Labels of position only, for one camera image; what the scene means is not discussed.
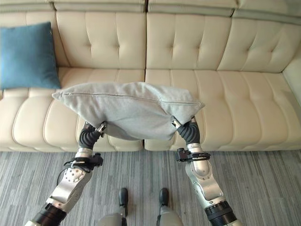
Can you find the grey fabric cushion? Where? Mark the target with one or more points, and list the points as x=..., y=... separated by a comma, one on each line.
x=127, y=106

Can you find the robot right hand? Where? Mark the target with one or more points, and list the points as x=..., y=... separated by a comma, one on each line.
x=189, y=134

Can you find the robot left leg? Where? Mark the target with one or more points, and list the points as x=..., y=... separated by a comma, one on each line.
x=117, y=207

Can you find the cream leather sofa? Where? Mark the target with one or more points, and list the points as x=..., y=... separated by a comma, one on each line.
x=183, y=58

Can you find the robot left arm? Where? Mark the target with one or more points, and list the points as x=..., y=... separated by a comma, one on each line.
x=63, y=181

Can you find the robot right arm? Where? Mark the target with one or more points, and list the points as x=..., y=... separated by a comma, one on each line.
x=207, y=181

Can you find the blue square cushion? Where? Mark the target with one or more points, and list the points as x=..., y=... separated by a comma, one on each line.
x=27, y=56

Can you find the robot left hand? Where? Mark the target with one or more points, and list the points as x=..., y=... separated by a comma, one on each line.
x=87, y=137

